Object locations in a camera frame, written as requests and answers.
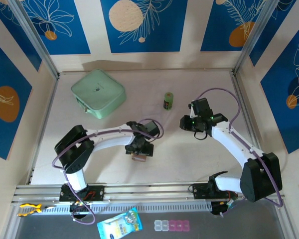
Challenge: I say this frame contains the small green cylinder can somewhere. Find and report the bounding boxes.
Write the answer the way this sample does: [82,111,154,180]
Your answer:
[162,92,174,111]

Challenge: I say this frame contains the mint green zip case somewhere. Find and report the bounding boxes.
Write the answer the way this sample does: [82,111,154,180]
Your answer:
[71,69,127,120]

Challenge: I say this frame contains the blue plastic snack packet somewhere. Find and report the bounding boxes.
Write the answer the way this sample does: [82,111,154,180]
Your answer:
[96,207,143,239]

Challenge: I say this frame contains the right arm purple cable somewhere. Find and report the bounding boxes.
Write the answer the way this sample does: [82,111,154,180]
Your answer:
[195,87,285,217]

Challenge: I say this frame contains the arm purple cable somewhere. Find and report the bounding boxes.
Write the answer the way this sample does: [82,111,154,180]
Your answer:
[51,119,164,226]
[195,87,285,217]

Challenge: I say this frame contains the aluminium mounting rail beam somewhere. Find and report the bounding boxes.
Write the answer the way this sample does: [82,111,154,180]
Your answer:
[11,183,286,206]

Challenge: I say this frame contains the aluminium side rail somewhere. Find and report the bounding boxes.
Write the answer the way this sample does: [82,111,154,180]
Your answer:
[27,74,60,185]
[231,71,270,180]

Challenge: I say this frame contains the grey slotted cable duct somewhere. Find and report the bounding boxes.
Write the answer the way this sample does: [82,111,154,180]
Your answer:
[19,201,213,217]

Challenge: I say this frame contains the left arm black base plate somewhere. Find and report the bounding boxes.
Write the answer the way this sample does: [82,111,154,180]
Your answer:
[59,185,106,202]

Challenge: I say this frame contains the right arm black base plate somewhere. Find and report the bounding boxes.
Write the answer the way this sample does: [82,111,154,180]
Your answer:
[191,183,238,200]

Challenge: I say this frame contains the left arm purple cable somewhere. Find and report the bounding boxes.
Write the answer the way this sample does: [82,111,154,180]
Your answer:
[51,119,164,226]

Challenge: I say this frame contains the aluminium frame post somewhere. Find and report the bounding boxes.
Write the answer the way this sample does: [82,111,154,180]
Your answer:
[7,0,60,80]
[233,0,282,75]

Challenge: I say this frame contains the yellow handled pliers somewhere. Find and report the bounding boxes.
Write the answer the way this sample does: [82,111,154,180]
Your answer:
[16,203,57,217]

